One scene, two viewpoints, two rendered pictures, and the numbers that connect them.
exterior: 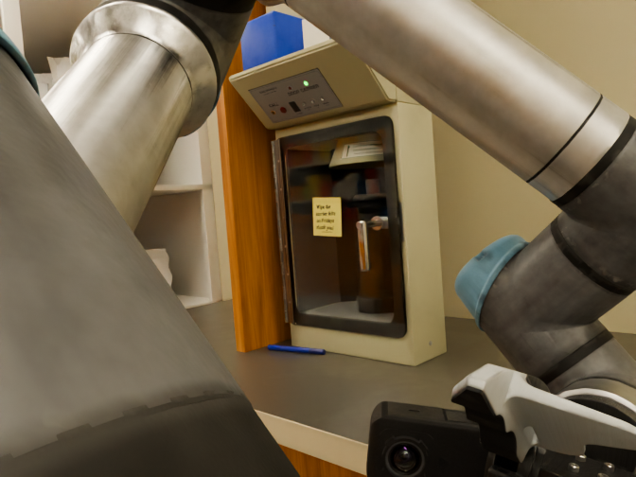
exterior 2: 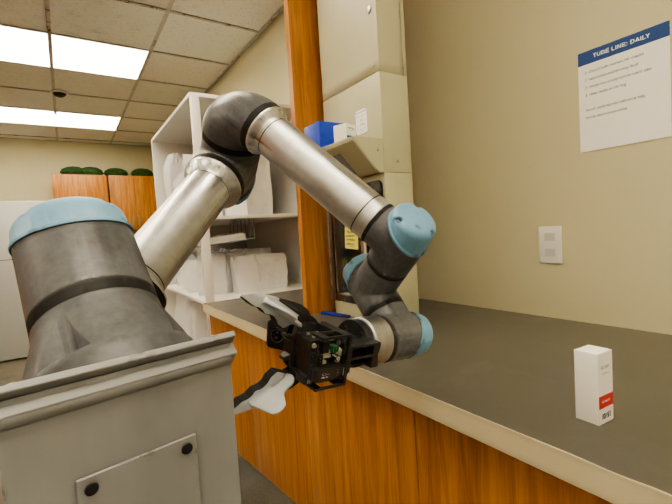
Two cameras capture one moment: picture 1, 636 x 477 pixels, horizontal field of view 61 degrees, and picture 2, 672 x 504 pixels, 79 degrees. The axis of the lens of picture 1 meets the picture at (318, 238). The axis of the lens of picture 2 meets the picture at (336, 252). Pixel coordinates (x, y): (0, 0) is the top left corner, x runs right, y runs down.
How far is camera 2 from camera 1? 0.39 m
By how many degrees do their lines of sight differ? 13
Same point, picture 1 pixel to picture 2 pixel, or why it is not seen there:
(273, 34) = (319, 134)
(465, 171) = (453, 209)
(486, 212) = (465, 235)
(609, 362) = (388, 310)
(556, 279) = (366, 273)
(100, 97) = (182, 201)
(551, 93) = (349, 197)
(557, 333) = (370, 297)
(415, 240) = not seen: hidden behind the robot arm
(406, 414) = not seen: hidden behind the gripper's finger
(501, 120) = (333, 207)
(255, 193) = (316, 222)
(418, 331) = not seen: hidden behind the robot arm
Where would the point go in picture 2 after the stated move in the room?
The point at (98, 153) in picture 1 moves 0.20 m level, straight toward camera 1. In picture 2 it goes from (177, 223) to (134, 218)
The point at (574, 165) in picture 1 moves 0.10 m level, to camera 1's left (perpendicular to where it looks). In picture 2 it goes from (359, 226) to (298, 230)
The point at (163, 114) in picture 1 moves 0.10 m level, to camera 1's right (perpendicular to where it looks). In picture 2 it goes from (209, 204) to (262, 200)
